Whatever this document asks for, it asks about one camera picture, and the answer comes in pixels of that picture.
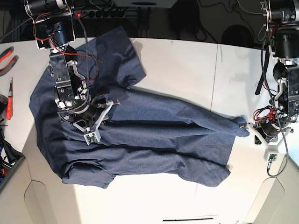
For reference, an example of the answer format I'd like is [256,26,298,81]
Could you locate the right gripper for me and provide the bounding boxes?
[58,98,120,132]

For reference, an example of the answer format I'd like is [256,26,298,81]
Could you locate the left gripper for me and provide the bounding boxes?
[239,121,293,154]

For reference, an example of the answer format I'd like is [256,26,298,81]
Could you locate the blue grey t-shirt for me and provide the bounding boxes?
[29,28,249,189]

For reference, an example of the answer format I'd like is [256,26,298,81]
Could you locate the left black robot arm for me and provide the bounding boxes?
[247,0,299,160]

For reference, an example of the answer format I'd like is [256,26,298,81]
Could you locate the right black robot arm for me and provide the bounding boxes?
[24,0,114,140]

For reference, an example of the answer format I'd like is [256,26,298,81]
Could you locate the grey bin with tools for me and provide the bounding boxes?
[0,95,25,192]

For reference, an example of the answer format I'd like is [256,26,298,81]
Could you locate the red grey pliers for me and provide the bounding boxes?
[0,46,19,77]

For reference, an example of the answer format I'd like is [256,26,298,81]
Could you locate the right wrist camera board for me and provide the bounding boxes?
[84,130,101,145]

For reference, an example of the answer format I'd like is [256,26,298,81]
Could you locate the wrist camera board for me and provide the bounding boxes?
[84,130,101,145]
[264,152,279,162]

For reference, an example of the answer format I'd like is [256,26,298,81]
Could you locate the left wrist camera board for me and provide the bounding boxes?
[264,152,279,162]

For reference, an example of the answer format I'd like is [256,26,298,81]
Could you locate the orange handled screwdriver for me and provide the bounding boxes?
[7,78,13,120]

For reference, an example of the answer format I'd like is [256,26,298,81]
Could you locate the black braided right cable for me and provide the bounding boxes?
[254,39,290,177]

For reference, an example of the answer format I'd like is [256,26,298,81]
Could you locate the white power strip red switch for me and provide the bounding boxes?
[74,9,126,19]

